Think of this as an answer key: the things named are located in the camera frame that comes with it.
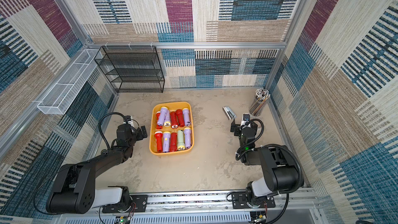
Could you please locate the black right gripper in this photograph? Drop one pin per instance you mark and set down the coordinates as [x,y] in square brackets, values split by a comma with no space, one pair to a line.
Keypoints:
[235,127]

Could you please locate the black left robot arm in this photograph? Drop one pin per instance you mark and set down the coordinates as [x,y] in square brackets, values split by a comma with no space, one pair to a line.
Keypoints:
[74,190]

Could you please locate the red flashlight bottom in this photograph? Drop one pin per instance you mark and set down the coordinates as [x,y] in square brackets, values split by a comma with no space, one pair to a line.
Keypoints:
[173,142]

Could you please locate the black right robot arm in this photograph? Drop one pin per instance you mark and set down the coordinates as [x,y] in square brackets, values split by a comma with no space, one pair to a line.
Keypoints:
[281,169]

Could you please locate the yellow plastic storage tray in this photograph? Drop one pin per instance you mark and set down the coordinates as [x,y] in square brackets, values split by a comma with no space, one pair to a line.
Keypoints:
[173,106]

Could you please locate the clear cup of pencils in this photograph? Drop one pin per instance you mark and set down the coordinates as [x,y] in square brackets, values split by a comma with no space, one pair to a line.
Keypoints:
[260,99]

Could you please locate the red flashlight one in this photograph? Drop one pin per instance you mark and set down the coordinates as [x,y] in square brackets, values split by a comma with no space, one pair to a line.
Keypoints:
[180,118]

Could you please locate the black mesh shelf rack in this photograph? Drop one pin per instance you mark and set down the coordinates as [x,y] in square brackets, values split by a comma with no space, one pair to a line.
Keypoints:
[131,68]

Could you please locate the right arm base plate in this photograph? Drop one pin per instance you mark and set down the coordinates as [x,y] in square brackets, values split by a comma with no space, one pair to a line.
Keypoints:
[244,200]

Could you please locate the red flashlight two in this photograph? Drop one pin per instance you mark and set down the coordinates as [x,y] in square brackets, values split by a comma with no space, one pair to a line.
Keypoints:
[174,120]

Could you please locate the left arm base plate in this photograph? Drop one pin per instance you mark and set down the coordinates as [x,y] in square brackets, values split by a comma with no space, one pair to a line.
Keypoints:
[136,203]

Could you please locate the white wire wall basket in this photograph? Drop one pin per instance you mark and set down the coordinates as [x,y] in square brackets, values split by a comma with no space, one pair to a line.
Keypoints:
[60,97]

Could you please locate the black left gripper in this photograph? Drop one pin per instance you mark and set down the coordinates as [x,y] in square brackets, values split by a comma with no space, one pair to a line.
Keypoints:
[138,132]

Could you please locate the light blue stapler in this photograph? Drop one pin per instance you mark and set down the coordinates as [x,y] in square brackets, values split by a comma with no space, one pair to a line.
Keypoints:
[229,113]

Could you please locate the aluminium front rail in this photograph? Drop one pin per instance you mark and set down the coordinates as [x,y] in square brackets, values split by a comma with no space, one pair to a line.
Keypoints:
[207,207]

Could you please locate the mint green flashlight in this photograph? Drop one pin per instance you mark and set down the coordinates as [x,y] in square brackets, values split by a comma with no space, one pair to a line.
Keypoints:
[180,140]

